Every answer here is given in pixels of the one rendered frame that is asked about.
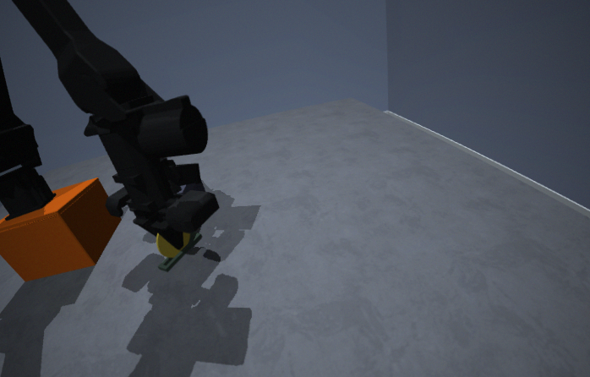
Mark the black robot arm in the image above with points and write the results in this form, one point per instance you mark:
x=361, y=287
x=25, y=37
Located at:
x=133, y=122

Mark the gold coin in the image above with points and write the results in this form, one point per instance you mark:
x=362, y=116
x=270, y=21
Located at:
x=167, y=249

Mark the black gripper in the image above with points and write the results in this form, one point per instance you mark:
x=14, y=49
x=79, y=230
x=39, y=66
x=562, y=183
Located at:
x=148, y=194

